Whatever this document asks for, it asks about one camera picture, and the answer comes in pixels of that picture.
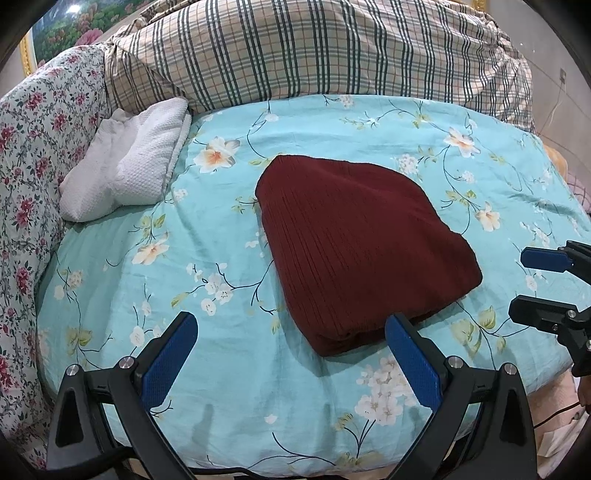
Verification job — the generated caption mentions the dark red knit sweater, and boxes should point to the dark red knit sweater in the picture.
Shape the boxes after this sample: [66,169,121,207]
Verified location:
[255,154,484,357]

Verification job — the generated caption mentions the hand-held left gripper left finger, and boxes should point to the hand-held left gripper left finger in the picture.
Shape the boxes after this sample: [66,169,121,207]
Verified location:
[46,311,199,480]

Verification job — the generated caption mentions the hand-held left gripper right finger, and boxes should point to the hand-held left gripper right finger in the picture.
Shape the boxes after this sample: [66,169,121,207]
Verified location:
[384,313,539,480]

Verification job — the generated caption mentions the thin wall cable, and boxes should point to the thin wall cable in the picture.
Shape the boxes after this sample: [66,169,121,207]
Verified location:
[538,82,566,139]

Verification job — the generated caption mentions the pale pink bedding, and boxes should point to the pale pink bedding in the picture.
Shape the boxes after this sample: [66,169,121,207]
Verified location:
[526,364,587,462]

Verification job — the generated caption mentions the orange fuzzy blanket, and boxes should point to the orange fuzzy blanket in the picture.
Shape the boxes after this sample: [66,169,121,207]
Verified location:
[540,141,571,178]

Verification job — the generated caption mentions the framed flower painting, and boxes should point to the framed flower painting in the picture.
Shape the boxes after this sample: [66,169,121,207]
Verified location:
[21,0,199,77]

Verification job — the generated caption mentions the pink checked cloth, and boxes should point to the pink checked cloth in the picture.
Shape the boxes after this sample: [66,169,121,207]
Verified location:
[568,171,591,208]

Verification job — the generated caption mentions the plaid pillow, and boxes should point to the plaid pillow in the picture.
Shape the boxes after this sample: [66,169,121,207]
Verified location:
[104,0,536,134]

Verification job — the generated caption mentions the light blue floral bed sheet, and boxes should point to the light blue floral bed sheet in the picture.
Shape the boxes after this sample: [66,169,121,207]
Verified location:
[34,93,583,476]

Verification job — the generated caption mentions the black cable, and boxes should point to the black cable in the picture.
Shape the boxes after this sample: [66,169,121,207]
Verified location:
[531,401,585,430]

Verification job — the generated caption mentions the white red floral quilt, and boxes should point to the white red floral quilt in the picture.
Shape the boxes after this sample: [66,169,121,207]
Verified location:
[0,44,112,467]

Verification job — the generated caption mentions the white textured towel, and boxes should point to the white textured towel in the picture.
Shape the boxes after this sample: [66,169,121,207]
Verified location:
[59,97,192,222]

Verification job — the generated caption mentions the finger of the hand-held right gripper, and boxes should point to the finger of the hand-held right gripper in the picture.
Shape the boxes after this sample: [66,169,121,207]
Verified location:
[521,240,591,278]
[508,295,591,365]

